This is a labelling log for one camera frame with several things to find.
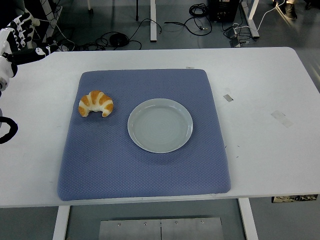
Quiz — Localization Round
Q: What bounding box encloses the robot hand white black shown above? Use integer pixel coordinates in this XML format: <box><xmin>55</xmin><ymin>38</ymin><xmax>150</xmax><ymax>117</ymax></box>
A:
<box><xmin>0</xmin><ymin>12</ymin><xmax>59</xmax><ymax>87</ymax></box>

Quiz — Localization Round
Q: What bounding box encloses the croissant bread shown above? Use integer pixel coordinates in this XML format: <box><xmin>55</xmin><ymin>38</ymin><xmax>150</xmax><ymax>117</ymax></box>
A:
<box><xmin>78</xmin><ymin>90</ymin><xmax>114</xmax><ymax>118</ymax></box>

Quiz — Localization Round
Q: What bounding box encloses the grey round plate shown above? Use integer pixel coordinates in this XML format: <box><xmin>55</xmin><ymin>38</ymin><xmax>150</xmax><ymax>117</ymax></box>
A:
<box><xmin>127</xmin><ymin>98</ymin><xmax>194</xmax><ymax>154</ymax></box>

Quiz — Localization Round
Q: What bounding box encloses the grey metal plate with screws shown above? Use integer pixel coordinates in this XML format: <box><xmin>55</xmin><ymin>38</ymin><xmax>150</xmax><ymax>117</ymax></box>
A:
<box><xmin>98</xmin><ymin>217</ymin><xmax>224</xmax><ymax>240</ymax></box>

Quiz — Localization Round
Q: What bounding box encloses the white desk leg straight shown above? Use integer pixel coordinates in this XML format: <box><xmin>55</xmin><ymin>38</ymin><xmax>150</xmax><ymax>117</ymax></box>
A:
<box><xmin>149</xmin><ymin>0</ymin><xmax>158</xmax><ymax>43</ymax></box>

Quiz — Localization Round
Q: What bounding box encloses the white table leg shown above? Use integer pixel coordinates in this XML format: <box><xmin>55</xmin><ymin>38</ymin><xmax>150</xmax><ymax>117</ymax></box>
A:
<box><xmin>237</xmin><ymin>197</ymin><xmax>260</xmax><ymax>240</ymax></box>
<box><xmin>51</xmin><ymin>205</ymin><xmax>71</xmax><ymax>240</ymax></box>

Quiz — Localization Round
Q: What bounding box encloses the blue textured mat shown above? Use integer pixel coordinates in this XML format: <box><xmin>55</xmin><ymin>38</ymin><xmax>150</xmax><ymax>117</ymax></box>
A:
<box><xmin>56</xmin><ymin>69</ymin><xmax>231</xmax><ymax>202</ymax></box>

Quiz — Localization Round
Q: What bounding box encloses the black equipment box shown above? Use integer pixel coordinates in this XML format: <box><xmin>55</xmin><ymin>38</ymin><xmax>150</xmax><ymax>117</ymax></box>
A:
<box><xmin>207</xmin><ymin>0</ymin><xmax>241</xmax><ymax>23</ymax></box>

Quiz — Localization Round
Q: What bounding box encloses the white desk leg with foot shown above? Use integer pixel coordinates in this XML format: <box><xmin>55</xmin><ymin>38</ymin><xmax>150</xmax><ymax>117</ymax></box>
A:
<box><xmin>241</xmin><ymin>0</ymin><xmax>261</xmax><ymax>39</ymax></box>

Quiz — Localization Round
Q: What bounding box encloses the large clear tape piece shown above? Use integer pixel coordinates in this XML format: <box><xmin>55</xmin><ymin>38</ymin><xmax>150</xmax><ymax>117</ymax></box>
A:
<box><xmin>270</xmin><ymin>110</ymin><xmax>294</xmax><ymax>128</ymax></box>

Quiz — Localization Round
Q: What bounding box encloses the person's foot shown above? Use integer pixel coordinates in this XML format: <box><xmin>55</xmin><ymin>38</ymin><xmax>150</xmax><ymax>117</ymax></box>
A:
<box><xmin>284</xmin><ymin>1</ymin><xmax>298</xmax><ymax>20</ymax></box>

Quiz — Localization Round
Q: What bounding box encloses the white stand frame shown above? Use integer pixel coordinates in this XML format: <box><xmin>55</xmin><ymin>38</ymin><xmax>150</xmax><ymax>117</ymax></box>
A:
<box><xmin>39</xmin><ymin>0</ymin><xmax>64</xmax><ymax>52</ymax></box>

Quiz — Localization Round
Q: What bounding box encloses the coiled black cable with disc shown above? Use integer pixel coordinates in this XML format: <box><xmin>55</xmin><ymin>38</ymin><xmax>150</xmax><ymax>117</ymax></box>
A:
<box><xmin>96</xmin><ymin>31</ymin><xmax>143</xmax><ymax>51</ymax></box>

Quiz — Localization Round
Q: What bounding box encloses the black cable with plug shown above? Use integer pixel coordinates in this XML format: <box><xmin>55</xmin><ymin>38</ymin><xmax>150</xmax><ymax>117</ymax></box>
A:
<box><xmin>164</xmin><ymin>2</ymin><xmax>213</xmax><ymax>36</ymax></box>

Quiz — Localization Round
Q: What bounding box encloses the white cable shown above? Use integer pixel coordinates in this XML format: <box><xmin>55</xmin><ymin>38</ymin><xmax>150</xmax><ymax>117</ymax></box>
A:
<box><xmin>256</xmin><ymin>0</ymin><xmax>286</xmax><ymax>30</ymax></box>

